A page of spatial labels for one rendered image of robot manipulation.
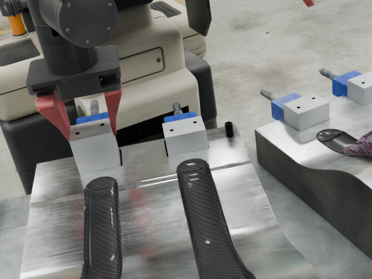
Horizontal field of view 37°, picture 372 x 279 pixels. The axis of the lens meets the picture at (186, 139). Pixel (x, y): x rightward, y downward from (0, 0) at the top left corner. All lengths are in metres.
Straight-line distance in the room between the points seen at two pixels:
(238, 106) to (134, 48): 1.62
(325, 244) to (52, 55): 0.37
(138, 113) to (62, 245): 0.50
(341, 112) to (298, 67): 2.16
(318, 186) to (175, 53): 0.50
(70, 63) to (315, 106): 0.33
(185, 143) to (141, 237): 0.15
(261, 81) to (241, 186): 2.24
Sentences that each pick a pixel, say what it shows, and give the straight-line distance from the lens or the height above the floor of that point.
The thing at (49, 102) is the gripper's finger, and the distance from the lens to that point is 0.62.
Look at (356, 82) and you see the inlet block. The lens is 0.81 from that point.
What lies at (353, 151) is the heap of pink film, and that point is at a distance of 0.68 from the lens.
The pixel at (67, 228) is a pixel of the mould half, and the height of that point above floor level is 0.89.
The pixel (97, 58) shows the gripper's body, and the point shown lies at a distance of 0.63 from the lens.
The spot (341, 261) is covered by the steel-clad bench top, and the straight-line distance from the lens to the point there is 0.64.
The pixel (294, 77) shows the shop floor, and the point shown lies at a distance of 2.84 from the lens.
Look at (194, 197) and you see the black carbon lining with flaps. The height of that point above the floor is 0.88.
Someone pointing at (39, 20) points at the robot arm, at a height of 1.08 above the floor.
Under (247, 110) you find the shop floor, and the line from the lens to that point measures 2.58.
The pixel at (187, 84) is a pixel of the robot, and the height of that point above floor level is 0.79.
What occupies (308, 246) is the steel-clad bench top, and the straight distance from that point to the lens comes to 0.66.
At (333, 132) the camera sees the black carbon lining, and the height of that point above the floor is 0.85.
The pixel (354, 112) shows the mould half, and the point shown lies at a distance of 0.79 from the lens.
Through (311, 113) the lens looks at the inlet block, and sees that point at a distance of 0.75.
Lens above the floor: 1.25
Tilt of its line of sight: 31 degrees down
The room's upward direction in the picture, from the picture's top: 10 degrees counter-clockwise
